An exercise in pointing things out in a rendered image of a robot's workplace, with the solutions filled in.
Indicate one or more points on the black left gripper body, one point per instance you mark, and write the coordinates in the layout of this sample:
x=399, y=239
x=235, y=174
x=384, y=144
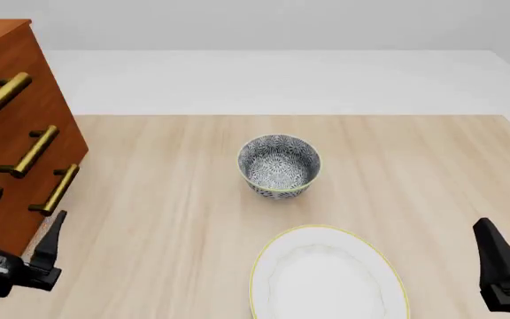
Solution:
x=20, y=276

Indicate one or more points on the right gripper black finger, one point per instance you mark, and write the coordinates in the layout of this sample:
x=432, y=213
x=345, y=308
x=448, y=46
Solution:
x=500, y=259

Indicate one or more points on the wooden drawer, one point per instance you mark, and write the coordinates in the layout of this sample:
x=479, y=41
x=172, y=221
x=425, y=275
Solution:
x=20, y=63
x=53, y=109
x=67, y=149

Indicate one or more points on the wooden cabinet with drawers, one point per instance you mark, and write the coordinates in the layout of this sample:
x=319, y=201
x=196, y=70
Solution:
x=25, y=56

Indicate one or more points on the white plate with yellow rim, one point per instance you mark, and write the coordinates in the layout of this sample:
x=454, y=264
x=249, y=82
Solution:
x=326, y=282

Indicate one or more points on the blue patterned bowl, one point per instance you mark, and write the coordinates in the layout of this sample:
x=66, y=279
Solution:
x=279, y=166

